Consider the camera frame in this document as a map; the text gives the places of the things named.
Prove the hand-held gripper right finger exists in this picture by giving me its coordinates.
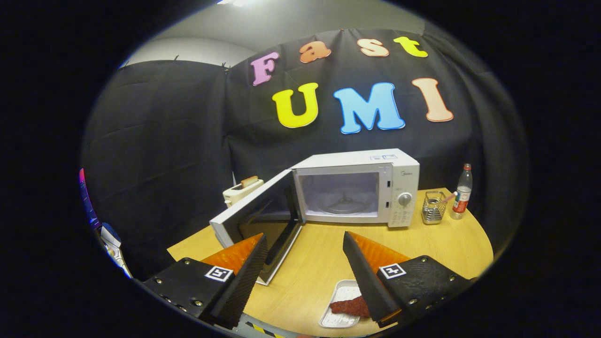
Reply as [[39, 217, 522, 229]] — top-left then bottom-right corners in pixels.
[[342, 230, 472, 328]]

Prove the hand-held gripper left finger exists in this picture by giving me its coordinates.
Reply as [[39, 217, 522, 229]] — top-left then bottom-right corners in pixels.
[[141, 233, 268, 330]]

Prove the brown meat piece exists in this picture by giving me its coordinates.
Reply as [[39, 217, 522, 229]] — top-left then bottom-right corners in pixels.
[[330, 295, 371, 320]]

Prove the white toaster oven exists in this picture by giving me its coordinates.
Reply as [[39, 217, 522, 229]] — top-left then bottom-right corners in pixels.
[[209, 149, 421, 286]]

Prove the white bread toaster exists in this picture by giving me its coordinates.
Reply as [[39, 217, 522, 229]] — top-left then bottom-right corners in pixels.
[[222, 176, 264, 208]]

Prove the small white plastic tray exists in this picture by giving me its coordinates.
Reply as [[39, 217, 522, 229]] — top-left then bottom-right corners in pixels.
[[319, 280, 362, 328]]

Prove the yellow black striped tape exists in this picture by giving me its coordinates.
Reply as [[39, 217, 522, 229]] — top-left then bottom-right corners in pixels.
[[244, 321, 282, 338]]

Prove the clear plastic bottle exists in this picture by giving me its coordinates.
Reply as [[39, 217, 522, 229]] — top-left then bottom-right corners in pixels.
[[450, 163, 473, 220]]

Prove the white and blue object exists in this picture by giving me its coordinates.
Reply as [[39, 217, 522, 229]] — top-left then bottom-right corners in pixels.
[[100, 222, 133, 278]]

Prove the metal wire basket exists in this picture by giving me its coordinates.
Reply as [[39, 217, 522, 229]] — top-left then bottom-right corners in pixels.
[[421, 191, 447, 225]]

